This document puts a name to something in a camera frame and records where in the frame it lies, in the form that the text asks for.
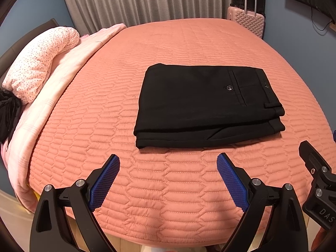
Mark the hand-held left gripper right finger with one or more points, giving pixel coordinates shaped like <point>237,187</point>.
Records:
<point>231,181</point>

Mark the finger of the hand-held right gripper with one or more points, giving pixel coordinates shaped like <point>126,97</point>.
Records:
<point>312,160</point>

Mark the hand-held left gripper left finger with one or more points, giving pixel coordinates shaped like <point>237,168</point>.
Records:
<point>105,181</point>

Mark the black pants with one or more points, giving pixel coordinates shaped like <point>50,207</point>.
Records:
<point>197,105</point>

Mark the pink quilted bedspread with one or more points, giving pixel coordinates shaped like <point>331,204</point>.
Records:
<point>105,97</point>

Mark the light pink blanket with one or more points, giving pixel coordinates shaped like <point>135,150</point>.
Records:
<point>39,115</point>

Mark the black cloth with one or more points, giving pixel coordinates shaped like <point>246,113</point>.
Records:
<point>8,115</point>

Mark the pink dotted pillow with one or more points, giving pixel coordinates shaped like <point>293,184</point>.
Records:
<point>36,63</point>

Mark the pink suitcase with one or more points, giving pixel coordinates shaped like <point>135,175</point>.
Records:
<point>246,22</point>

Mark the grey curtain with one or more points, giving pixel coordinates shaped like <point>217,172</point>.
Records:
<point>144,0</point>

